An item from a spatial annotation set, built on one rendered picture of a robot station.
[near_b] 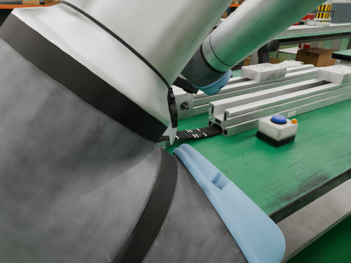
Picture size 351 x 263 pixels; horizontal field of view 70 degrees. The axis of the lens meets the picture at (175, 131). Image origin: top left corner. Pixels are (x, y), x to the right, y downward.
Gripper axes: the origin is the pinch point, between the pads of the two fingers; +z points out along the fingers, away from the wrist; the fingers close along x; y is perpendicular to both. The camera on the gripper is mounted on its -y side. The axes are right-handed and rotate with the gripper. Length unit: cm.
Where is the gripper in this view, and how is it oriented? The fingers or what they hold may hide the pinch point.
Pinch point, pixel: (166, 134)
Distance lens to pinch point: 72.3
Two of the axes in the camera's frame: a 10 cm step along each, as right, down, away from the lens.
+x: 5.1, 3.9, -7.7
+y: -8.6, 2.3, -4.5
